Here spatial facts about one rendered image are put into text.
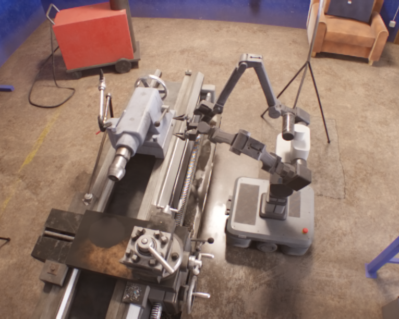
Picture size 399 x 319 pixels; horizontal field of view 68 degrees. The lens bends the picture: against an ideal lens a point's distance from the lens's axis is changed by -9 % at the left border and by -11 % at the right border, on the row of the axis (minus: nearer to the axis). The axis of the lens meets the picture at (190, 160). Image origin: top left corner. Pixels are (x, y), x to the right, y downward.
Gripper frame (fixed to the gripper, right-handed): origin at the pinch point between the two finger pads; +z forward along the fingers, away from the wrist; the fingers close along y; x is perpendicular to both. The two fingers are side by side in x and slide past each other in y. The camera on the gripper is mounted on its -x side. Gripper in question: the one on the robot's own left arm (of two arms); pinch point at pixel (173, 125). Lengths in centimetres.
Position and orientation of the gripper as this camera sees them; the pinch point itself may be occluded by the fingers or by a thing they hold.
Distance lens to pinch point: 180.7
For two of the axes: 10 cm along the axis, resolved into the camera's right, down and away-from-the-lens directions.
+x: 2.0, -5.3, 8.2
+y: -0.2, 8.4, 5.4
